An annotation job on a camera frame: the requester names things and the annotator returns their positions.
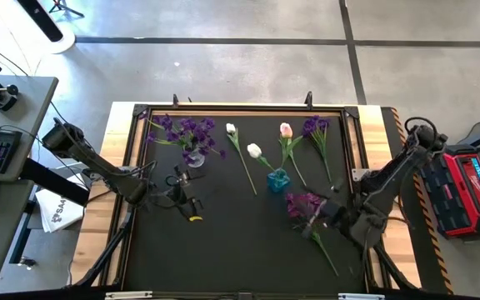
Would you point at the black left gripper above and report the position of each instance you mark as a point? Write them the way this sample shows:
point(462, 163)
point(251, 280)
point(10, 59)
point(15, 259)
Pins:
point(175, 192)

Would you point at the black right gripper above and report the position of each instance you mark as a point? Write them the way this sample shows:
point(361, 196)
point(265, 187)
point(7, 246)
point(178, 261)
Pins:
point(339, 214)

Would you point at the magenta purple flower bunch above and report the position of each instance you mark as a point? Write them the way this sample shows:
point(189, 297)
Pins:
point(300, 205)

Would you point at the clear glass vase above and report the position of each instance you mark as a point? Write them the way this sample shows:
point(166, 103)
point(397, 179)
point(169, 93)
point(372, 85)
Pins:
point(197, 160)

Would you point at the blue glass vase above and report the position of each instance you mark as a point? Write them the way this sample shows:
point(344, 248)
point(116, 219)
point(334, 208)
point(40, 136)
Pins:
point(278, 182)

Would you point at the white tulip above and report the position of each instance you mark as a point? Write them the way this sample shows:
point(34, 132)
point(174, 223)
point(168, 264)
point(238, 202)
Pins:
point(231, 128)
point(254, 150)

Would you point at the pink tulip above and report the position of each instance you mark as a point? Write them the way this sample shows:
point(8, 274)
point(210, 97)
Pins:
point(286, 130)

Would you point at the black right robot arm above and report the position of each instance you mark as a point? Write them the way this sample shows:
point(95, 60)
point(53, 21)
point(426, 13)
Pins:
point(390, 171)

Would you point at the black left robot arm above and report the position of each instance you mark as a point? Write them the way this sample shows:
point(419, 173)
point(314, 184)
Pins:
point(98, 164)

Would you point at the black table mat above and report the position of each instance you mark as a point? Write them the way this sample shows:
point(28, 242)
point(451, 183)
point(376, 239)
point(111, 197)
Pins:
point(231, 250)

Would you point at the black hazard striped ramp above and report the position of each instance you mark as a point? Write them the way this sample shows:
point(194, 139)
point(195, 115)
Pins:
point(431, 266)

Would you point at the white paper bag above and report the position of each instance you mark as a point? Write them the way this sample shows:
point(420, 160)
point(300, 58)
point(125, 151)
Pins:
point(58, 212)

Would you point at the black support bar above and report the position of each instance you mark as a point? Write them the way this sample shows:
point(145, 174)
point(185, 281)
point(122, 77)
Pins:
point(52, 181)

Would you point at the red black tool case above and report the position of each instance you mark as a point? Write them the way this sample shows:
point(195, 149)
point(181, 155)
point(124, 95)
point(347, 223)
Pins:
point(461, 196)

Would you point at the grey desk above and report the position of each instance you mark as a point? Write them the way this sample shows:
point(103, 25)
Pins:
point(23, 108)

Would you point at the white stand base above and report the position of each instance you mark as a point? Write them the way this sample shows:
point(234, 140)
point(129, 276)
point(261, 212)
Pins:
point(67, 43)

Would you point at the silver bracket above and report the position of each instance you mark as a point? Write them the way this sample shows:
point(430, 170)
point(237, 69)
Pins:
point(361, 296)
point(127, 295)

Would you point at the black frame clamp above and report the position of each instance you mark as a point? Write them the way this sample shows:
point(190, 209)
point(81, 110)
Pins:
point(175, 101)
point(308, 100)

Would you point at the black aluminium table frame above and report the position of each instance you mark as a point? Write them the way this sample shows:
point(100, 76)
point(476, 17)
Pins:
point(141, 110)

